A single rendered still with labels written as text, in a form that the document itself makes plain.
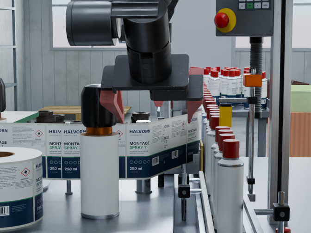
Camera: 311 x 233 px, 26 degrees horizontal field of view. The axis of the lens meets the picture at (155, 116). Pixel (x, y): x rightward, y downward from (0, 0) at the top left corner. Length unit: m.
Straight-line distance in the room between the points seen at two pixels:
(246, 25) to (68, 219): 0.62
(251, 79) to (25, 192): 0.59
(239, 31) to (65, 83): 9.50
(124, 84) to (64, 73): 10.19
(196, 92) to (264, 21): 0.75
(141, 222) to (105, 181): 0.12
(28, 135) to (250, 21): 0.63
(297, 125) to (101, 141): 4.28
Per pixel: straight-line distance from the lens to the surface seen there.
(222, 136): 1.39
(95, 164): 1.50
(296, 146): 5.72
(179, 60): 0.93
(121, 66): 0.93
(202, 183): 1.72
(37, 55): 11.19
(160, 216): 1.55
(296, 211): 1.81
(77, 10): 0.85
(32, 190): 1.50
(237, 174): 1.32
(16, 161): 1.46
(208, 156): 1.71
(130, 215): 1.56
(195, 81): 0.92
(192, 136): 1.96
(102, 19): 0.84
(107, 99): 0.92
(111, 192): 1.53
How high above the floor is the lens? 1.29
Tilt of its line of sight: 7 degrees down
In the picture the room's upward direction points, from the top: straight up
